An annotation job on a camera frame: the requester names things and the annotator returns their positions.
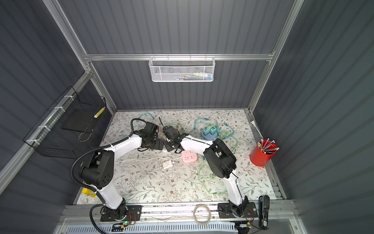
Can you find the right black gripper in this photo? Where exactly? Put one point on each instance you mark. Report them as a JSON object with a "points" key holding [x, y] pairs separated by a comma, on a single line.
{"points": [[168, 148]]}

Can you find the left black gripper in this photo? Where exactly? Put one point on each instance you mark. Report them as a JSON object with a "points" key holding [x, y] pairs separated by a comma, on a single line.
{"points": [[157, 146]]}

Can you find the pink power strip cube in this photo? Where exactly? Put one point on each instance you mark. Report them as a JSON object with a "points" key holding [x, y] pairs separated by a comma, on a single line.
{"points": [[189, 157]]}

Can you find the blue power strip cube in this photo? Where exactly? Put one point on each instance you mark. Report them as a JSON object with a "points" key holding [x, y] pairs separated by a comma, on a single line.
{"points": [[209, 136]]}

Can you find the teal chargers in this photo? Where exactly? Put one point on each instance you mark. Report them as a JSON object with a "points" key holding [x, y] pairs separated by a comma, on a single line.
{"points": [[210, 129]]}

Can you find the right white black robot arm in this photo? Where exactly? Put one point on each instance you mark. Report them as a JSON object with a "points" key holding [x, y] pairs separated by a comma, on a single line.
{"points": [[220, 159]]}

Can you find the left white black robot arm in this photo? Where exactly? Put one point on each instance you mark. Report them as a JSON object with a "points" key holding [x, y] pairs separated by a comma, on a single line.
{"points": [[94, 170]]}

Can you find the white power plug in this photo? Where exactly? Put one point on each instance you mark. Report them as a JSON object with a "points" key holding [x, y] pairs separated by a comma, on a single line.
{"points": [[167, 165]]}

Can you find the yellow bottle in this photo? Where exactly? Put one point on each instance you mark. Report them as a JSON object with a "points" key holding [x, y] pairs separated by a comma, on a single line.
{"points": [[88, 192]]}

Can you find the red pen cup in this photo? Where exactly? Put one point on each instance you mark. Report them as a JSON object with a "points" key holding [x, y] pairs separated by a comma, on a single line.
{"points": [[263, 152]]}

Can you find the white wire mesh basket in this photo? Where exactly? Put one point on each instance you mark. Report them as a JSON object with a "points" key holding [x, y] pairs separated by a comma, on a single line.
{"points": [[182, 70]]}

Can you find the black wire basket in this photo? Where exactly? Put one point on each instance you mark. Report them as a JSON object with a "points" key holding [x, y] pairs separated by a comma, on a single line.
{"points": [[75, 126]]}

